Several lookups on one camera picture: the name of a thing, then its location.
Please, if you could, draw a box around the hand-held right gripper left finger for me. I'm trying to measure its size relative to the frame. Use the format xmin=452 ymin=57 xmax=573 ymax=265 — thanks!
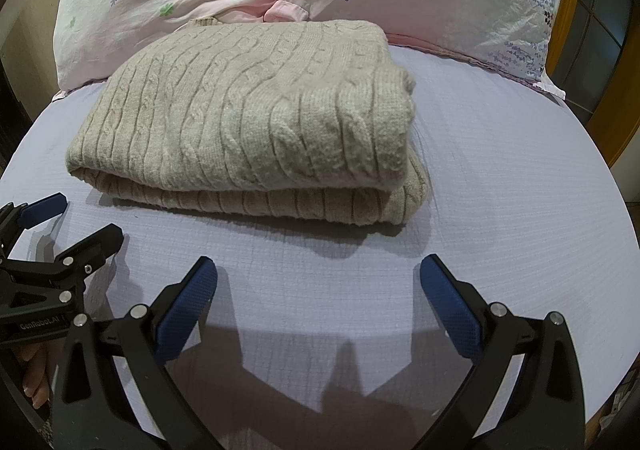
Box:
xmin=52 ymin=256 xmax=224 ymax=450

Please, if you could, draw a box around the wooden bed frame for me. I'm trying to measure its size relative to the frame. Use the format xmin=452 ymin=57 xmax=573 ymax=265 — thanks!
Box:
xmin=545 ymin=0 xmax=640 ymax=168

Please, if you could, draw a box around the lavender bed sheet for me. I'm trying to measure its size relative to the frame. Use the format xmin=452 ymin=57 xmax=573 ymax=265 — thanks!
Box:
xmin=0 ymin=44 xmax=632 ymax=450

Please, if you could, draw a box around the beige cable-knit sweater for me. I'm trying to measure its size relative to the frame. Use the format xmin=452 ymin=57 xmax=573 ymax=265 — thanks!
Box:
xmin=65 ymin=18 xmax=430 ymax=227

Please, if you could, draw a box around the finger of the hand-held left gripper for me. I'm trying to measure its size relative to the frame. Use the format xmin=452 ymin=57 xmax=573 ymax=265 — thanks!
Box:
xmin=0 ymin=194 xmax=70 ymax=251
xmin=0 ymin=224 xmax=125 ymax=298

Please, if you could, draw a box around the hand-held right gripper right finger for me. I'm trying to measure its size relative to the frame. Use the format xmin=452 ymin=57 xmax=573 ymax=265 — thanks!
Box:
xmin=414 ymin=254 xmax=586 ymax=450

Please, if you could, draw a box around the person's left hand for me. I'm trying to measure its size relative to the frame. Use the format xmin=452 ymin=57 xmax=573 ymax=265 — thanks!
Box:
xmin=14 ymin=343 xmax=53 ymax=410

